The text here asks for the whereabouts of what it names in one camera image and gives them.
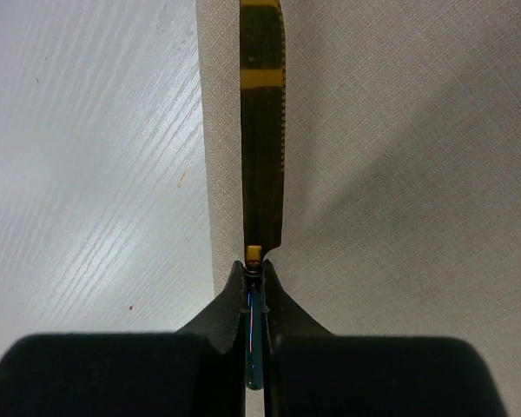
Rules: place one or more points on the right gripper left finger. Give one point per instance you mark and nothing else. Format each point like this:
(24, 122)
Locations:
(195, 371)

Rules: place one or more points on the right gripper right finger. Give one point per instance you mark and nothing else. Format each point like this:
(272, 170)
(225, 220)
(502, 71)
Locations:
(311, 372)

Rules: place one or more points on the beige cloth napkin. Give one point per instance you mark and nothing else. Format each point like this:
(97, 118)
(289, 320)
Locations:
(402, 210)

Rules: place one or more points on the gold knife black handle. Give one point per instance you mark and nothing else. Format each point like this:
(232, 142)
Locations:
(263, 129)

